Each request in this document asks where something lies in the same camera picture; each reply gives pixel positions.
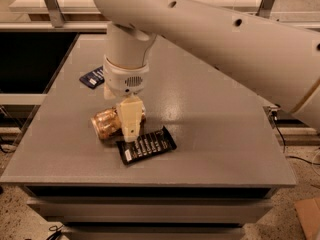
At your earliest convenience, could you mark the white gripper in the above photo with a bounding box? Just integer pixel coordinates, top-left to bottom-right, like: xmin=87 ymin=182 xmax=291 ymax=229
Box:
xmin=103 ymin=56 xmax=149 ymax=142

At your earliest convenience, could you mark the orange soda can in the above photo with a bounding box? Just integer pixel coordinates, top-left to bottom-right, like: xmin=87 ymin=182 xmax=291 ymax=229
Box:
xmin=90 ymin=106 xmax=147 ymax=141

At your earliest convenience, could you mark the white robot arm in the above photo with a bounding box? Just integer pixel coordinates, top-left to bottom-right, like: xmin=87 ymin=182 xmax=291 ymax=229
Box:
xmin=93 ymin=0 xmax=320 ymax=130

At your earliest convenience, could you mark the black rxbar chocolate wrapper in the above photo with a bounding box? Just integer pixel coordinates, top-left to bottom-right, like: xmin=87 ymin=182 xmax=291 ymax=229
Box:
xmin=116 ymin=127 xmax=177 ymax=165

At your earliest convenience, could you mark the blue snack bar wrapper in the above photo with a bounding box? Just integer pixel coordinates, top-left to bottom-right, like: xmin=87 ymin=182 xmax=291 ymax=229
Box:
xmin=79 ymin=66 xmax=105 ymax=89

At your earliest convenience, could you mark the grey drawer cabinet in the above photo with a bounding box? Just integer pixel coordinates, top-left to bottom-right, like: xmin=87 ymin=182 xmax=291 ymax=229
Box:
xmin=25 ymin=185 xmax=272 ymax=240

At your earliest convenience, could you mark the cardboard box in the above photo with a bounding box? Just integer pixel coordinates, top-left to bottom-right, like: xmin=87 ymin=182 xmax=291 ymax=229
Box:
xmin=294 ymin=197 xmax=320 ymax=240

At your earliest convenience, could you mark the metal frame railing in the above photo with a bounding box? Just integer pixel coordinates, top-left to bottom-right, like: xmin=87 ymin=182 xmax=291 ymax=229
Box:
xmin=0 ymin=0 xmax=301 ymax=32

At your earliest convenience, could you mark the black cable at bottom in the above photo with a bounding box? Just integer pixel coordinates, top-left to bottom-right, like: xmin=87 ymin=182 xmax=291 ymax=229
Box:
xmin=45 ymin=224 xmax=64 ymax=240

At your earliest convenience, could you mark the black cable on floor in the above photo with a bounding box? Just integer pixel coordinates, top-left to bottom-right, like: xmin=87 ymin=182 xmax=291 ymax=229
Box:
xmin=271 ymin=110 xmax=320 ymax=167

